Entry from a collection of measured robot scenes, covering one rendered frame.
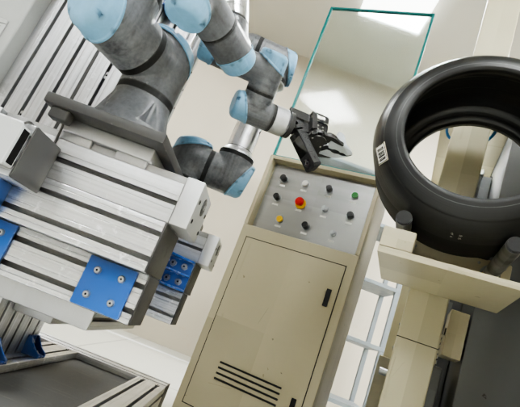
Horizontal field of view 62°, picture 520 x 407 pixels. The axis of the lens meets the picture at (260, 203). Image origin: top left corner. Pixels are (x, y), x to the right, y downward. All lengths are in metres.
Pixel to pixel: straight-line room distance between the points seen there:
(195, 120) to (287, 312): 3.55
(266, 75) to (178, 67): 0.28
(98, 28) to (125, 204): 0.29
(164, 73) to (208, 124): 4.18
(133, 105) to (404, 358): 1.16
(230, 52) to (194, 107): 4.33
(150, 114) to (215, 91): 4.40
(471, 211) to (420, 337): 0.51
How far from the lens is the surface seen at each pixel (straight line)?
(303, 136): 1.15
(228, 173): 1.32
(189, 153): 1.33
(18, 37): 1.21
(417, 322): 1.58
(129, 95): 0.86
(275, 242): 1.94
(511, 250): 1.28
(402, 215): 1.27
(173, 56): 0.89
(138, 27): 0.83
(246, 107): 1.10
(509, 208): 1.27
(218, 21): 0.80
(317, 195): 2.03
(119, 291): 0.79
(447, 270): 1.24
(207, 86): 5.28
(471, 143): 1.81
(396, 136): 1.34
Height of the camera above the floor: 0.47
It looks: 15 degrees up
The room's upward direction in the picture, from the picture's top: 21 degrees clockwise
